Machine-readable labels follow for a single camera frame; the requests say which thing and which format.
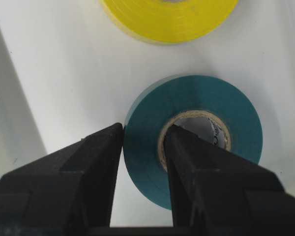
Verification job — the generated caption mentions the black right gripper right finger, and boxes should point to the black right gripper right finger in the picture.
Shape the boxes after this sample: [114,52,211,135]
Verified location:
[164,125,295,236]

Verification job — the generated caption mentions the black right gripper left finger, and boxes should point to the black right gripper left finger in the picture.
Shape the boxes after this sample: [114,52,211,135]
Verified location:
[0,123,123,236]

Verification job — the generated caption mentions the green tape roll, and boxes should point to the green tape roll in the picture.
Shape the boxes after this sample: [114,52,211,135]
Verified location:
[123,75,263,209]

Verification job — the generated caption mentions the yellow tape roll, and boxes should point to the yellow tape roll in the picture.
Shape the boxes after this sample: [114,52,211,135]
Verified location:
[100,0,238,44]

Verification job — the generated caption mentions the white plastic tray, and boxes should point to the white plastic tray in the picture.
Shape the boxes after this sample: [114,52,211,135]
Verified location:
[0,0,295,228]

